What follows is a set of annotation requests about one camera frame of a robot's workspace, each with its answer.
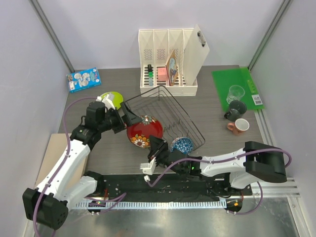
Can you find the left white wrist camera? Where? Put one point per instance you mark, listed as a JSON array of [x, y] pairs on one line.
[[107, 99]]

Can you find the white clipboard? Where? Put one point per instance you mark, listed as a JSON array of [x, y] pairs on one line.
[[195, 53]]

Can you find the pink box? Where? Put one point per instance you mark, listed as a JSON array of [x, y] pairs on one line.
[[162, 74]]

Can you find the blue patterned bowl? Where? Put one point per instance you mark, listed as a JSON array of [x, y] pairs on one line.
[[182, 144]]

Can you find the beige wooden board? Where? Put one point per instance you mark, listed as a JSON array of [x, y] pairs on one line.
[[55, 148]]

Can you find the white file organizer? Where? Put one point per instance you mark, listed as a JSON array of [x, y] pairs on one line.
[[161, 54]]

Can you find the green plastic folder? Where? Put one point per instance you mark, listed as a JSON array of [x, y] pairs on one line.
[[224, 79]]

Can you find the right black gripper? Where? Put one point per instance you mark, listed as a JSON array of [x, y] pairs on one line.
[[158, 145]]

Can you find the grey mug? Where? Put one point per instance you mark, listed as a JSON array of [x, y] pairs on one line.
[[236, 110]]

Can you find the perforated metal rail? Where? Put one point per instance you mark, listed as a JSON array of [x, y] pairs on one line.
[[88, 204]]

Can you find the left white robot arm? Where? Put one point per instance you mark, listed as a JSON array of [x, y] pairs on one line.
[[50, 202]]

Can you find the dark red plate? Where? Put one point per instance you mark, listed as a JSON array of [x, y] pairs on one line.
[[139, 134]]

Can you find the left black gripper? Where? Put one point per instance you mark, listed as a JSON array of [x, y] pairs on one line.
[[129, 119]]

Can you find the picture book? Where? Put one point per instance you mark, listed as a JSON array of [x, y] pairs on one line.
[[172, 68]]

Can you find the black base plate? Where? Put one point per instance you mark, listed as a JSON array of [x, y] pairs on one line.
[[170, 188]]

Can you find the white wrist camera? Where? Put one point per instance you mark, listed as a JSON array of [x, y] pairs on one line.
[[148, 169], [107, 99]]

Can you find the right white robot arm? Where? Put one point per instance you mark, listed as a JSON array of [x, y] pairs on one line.
[[253, 163]]

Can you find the black wire dish rack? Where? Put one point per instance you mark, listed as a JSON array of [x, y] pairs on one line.
[[161, 104]]

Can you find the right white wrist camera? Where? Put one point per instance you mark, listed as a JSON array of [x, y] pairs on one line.
[[148, 169]]

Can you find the small bottles in organizer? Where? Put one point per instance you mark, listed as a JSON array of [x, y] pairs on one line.
[[150, 75]]

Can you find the yellow-green plate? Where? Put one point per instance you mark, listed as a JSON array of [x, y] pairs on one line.
[[117, 98]]

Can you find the blue picture box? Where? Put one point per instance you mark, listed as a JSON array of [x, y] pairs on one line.
[[82, 80]]

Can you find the pink mug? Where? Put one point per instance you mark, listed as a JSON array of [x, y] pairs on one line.
[[239, 126]]

